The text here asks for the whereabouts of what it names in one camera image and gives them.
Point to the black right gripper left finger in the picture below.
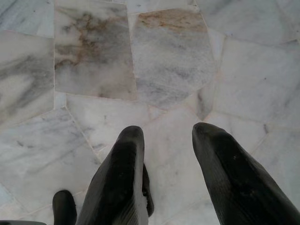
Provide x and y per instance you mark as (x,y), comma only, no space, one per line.
(117,182)

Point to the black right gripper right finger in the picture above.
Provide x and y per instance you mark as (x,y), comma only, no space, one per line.
(234,182)

